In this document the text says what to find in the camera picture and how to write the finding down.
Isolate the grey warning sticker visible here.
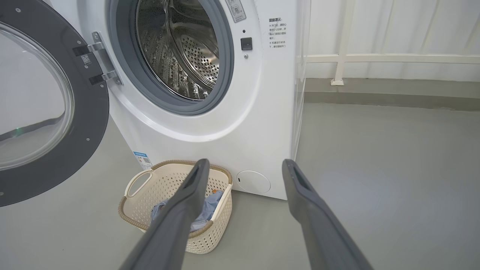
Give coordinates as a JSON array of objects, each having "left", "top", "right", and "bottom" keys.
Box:
[{"left": 226, "top": 0, "right": 247, "bottom": 23}]

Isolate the white front-load washing machine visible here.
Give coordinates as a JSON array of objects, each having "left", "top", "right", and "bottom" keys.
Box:
[{"left": 47, "top": 0, "right": 312, "bottom": 201}]

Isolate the washing machine door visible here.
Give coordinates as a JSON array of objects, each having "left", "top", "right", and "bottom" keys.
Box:
[{"left": 0, "top": 0, "right": 110, "bottom": 207}]

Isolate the printed text notice sticker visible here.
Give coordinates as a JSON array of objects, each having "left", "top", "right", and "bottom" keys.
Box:
[{"left": 268, "top": 17, "right": 288, "bottom": 49}]

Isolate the white metal railing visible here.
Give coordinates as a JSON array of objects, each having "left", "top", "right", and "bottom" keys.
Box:
[{"left": 296, "top": 0, "right": 480, "bottom": 86}]

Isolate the blue energy label sticker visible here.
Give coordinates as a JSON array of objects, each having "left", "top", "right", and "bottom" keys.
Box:
[{"left": 133, "top": 151, "right": 153, "bottom": 171}]

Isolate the blue garment with orange print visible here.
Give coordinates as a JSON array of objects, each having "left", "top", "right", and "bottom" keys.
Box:
[{"left": 151, "top": 190, "right": 224, "bottom": 232}]

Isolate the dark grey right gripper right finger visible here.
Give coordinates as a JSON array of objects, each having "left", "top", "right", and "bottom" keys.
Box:
[{"left": 281, "top": 159, "right": 374, "bottom": 270}]

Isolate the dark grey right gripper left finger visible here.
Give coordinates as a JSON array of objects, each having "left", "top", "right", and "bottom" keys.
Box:
[{"left": 119, "top": 158, "right": 211, "bottom": 270}]

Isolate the silver door hinge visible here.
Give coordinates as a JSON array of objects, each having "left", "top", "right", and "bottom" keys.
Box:
[{"left": 73, "top": 31, "right": 123, "bottom": 86}]

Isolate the stainless steel washing machine drum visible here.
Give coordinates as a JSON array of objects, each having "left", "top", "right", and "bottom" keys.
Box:
[{"left": 136, "top": 0, "right": 220, "bottom": 101}]

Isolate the cream perforated laundry basket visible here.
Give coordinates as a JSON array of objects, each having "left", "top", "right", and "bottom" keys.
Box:
[{"left": 118, "top": 160, "right": 233, "bottom": 255}]

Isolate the round white filter cover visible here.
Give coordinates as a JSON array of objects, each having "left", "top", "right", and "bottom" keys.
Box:
[{"left": 237, "top": 171, "right": 271, "bottom": 194}]

